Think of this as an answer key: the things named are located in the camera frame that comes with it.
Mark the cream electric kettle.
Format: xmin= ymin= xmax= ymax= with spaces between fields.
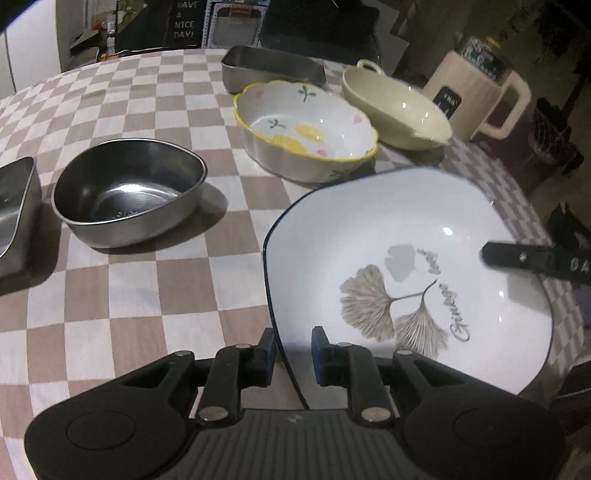
xmin=421 ymin=36 xmax=532 ymax=144

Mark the white kitchen cabinet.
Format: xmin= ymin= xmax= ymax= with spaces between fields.
xmin=0 ymin=21 xmax=70 ymax=95

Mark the cream baking dish with handles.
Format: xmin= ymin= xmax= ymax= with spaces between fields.
xmin=342 ymin=59 xmax=453 ymax=151

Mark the oven-print poster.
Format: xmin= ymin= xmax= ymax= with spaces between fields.
xmin=201 ymin=0 xmax=271 ymax=49

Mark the dark lettered wall poster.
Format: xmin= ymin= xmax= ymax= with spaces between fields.
xmin=117 ymin=0 xmax=204 ymax=51

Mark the dark woven basket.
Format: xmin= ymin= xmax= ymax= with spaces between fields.
xmin=531 ymin=99 xmax=580 ymax=169

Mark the yellow-rimmed lemon-print bowl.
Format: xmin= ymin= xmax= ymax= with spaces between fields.
xmin=232 ymin=79 xmax=379 ymax=185

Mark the small rectangular steel container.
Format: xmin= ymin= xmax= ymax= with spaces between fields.
xmin=0 ymin=156 xmax=42 ymax=280

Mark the white leaf-print plate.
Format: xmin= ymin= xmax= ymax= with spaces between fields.
xmin=263 ymin=167 xmax=555 ymax=411

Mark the round steel bowl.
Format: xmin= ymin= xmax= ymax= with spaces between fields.
xmin=51 ymin=138 xmax=208 ymax=250

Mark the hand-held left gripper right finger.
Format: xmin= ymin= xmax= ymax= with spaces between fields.
xmin=311 ymin=325 xmax=467 ymax=423

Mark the checkered tablecloth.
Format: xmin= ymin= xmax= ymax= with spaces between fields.
xmin=0 ymin=46 xmax=591 ymax=480

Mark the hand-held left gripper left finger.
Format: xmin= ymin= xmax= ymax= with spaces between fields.
xmin=121 ymin=327 xmax=278 ymax=425

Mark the large rectangular steel tray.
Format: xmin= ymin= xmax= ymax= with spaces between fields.
xmin=221 ymin=45 xmax=326 ymax=95

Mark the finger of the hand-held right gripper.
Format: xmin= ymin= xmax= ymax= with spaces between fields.
xmin=480 ymin=240 xmax=555 ymax=280

